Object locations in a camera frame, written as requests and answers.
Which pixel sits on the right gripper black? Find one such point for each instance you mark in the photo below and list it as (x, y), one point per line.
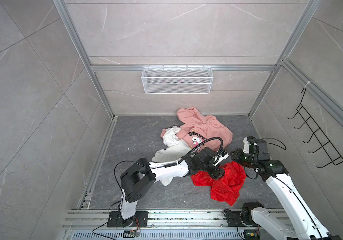
(236, 156)

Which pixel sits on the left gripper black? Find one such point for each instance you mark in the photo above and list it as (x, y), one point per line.
(219, 173)

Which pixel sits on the red cloth garment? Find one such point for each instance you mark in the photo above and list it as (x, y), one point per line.
(225, 189)

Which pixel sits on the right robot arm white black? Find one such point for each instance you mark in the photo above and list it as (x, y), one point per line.
(304, 224)

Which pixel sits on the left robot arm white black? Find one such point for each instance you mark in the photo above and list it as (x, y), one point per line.
(137, 180)

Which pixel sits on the white cloth garment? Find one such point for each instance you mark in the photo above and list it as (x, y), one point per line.
(175, 150)

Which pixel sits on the pink hoodie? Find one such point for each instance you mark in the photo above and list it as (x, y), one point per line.
(202, 131)

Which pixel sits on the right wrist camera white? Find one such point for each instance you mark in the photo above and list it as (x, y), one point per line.
(249, 147)

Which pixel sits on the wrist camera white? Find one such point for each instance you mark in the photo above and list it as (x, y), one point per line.
(220, 156)
(249, 147)

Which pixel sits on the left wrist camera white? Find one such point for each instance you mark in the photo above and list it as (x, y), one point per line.
(220, 156)

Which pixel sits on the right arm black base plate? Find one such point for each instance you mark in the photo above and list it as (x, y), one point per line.
(233, 218)

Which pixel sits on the black wire hook rack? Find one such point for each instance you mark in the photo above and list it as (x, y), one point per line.
(318, 135)

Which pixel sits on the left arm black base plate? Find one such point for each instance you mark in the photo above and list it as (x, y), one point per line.
(140, 219)

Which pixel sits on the white wire mesh basket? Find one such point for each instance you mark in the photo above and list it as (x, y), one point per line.
(177, 80)

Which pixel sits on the aluminium mounting rail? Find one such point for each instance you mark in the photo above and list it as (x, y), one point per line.
(157, 219)

